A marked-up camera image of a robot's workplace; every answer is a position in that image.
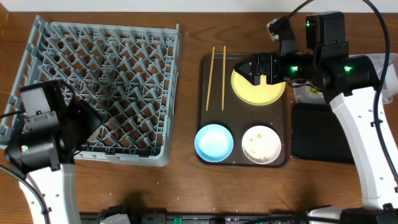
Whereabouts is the light blue bowl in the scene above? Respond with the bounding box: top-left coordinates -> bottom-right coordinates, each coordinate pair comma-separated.
194,124 -> 234,163

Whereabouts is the grey plastic dish rack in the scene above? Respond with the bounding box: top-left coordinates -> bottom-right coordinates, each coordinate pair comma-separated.
1,17 -> 182,167

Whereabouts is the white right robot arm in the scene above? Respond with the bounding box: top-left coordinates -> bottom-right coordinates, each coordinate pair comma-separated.
234,11 -> 397,223

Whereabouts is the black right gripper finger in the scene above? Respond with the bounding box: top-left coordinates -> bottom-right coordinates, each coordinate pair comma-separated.
234,59 -> 255,77
248,75 -> 267,86

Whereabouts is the clear plastic waste bin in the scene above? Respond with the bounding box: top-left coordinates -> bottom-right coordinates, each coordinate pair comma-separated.
294,52 -> 398,105

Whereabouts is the yellow green snack wrapper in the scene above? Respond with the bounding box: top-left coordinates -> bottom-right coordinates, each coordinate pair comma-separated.
310,87 -> 319,94

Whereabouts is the black equipment strip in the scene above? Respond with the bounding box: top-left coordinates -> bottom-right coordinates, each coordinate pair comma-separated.
80,205 -> 296,224

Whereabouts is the black waste tray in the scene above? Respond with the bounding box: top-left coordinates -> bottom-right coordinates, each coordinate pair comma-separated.
292,103 -> 354,164

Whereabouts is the dark brown serving tray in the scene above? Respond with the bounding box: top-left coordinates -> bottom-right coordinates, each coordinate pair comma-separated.
198,53 -> 291,168

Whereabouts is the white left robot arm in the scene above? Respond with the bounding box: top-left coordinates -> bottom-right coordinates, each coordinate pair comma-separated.
5,80 -> 103,223

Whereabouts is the wooden chopstick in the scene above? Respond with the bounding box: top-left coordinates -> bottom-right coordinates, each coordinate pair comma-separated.
221,45 -> 226,111
206,46 -> 216,111

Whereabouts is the pink white bowl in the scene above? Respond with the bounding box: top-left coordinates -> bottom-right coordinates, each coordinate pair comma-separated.
241,125 -> 282,165

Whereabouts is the yellow plate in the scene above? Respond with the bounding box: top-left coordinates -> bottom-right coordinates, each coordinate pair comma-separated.
231,70 -> 285,106

